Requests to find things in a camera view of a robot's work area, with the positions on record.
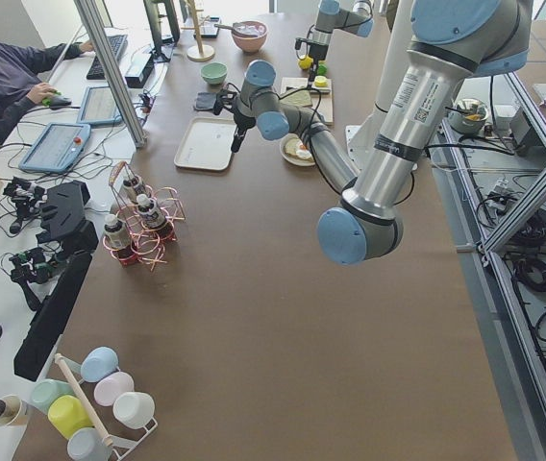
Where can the cream rabbit tray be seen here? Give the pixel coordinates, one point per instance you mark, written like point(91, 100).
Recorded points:
point(206, 144)

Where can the blue teach pendant far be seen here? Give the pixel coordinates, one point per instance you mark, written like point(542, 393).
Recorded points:
point(98, 108)

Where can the green lime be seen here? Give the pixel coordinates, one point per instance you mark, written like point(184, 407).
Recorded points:
point(322, 69)

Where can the tea bottle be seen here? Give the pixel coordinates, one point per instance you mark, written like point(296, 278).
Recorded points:
point(151, 216)
point(117, 236)
point(132, 188)

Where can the wooden cup stand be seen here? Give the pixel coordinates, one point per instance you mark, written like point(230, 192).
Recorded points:
point(200, 52)

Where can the fried egg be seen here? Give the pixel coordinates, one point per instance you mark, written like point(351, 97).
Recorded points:
point(304, 155)

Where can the blue teach pendant near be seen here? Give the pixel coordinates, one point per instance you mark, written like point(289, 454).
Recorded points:
point(57, 148)

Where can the seated person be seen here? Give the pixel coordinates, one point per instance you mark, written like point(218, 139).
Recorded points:
point(20, 87)

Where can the yellow lemon upper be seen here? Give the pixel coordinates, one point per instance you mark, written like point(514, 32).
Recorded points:
point(305, 62)

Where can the pink bowl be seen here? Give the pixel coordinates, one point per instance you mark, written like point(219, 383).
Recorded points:
point(250, 44)

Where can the clear plastic ice cubes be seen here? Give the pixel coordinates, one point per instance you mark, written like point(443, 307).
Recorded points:
point(248, 30)

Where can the grey folded cloth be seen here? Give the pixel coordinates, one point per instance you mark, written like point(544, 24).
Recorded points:
point(204, 101)

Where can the bread slice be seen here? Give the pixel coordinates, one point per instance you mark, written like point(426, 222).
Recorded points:
point(292, 146)
point(299, 97)

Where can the metal ice scoop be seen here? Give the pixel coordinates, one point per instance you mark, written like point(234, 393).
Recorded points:
point(229, 27)

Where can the white round plate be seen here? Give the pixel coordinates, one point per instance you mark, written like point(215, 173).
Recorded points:
point(292, 160)

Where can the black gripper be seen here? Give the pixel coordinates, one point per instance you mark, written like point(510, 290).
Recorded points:
point(240, 120)
point(318, 54)

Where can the white cup rack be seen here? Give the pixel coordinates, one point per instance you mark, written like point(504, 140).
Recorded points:
point(95, 407)

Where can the bamboo cutting board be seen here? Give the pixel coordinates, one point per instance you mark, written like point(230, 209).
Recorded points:
point(322, 98)

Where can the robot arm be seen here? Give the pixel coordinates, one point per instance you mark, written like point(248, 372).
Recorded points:
point(357, 21)
point(448, 42)

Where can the mint green bowl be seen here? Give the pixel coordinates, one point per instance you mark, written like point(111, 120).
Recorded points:
point(214, 73)

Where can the blue teach pendant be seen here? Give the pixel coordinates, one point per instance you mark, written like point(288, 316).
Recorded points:
point(57, 148)
point(98, 108)

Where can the half lemon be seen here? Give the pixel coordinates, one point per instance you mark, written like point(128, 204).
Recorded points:
point(321, 82)

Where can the copper wire bottle rack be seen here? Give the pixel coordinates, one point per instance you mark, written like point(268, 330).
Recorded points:
point(147, 247)

